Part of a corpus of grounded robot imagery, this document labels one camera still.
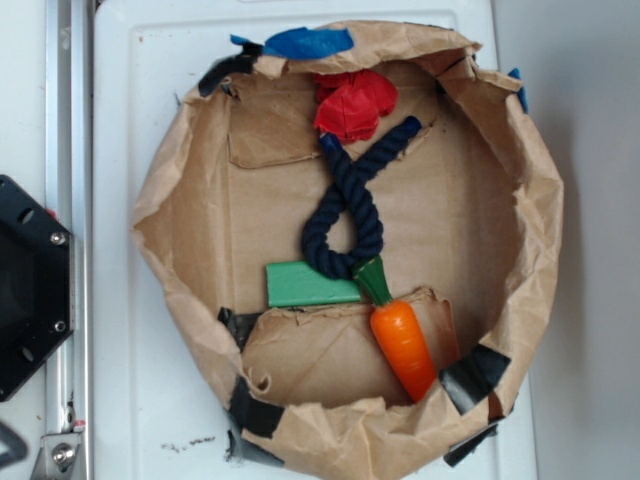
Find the orange toy carrot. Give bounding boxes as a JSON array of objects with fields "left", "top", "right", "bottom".
[{"left": 352, "top": 256, "right": 437, "bottom": 403}]

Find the brown paper-lined bin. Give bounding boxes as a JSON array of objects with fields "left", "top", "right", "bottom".
[{"left": 133, "top": 21, "right": 564, "bottom": 479}]

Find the green wooden block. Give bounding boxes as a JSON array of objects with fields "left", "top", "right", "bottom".
[{"left": 265, "top": 261, "right": 361, "bottom": 307}]

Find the red crumpled paper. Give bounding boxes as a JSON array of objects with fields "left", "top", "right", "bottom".
[{"left": 313, "top": 70, "right": 398, "bottom": 144}]

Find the dark blue rope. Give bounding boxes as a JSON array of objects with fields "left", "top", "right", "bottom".
[{"left": 301, "top": 115, "right": 422, "bottom": 280}]

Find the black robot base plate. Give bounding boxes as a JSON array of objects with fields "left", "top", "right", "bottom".
[{"left": 1, "top": 175, "right": 72, "bottom": 402}]

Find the aluminium extrusion rail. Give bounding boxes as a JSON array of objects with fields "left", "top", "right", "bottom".
[{"left": 43, "top": 0, "right": 94, "bottom": 436}]

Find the metal corner bracket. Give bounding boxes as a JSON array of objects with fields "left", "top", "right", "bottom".
[{"left": 30, "top": 432, "right": 86, "bottom": 480}]

